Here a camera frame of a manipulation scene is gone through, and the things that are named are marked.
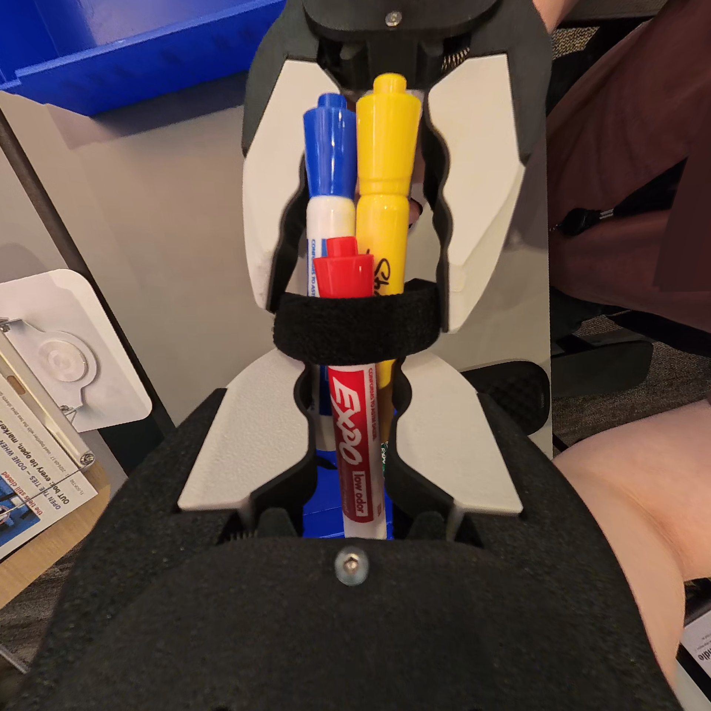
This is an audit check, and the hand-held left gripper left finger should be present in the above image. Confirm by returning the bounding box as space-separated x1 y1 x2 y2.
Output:
178 350 320 534

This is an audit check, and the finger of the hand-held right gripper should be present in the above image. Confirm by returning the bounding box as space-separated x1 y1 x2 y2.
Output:
423 51 527 334
242 58 345 312

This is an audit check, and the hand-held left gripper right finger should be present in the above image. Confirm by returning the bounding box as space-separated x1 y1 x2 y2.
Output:
387 353 524 528

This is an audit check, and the blue dry erase marker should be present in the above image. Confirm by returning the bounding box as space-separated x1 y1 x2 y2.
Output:
303 93 358 452

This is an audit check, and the red dry erase marker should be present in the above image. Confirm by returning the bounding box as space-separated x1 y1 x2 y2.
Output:
313 236 390 541

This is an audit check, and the yellow highlighter marker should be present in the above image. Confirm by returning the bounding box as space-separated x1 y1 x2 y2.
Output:
354 72 423 390

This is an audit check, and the black hook-and-loop tie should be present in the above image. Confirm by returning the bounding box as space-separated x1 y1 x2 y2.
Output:
272 279 441 367

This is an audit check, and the person's left forearm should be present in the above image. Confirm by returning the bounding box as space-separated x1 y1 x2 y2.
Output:
553 400 711 695

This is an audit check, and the person's right hand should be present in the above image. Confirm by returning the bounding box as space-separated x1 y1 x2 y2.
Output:
408 161 427 230

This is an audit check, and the black chair armrest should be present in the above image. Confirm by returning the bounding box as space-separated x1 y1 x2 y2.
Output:
464 360 552 440

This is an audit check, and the black office chair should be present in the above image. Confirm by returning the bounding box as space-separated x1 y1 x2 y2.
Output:
550 311 656 398

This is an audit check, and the printed instruction sign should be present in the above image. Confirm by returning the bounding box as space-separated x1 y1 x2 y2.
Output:
0 317 101 562

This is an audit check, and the black lanyard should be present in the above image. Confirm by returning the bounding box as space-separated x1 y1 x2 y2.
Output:
550 207 620 234

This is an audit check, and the white plastic base plate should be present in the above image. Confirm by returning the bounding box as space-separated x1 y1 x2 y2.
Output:
0 269 153 434

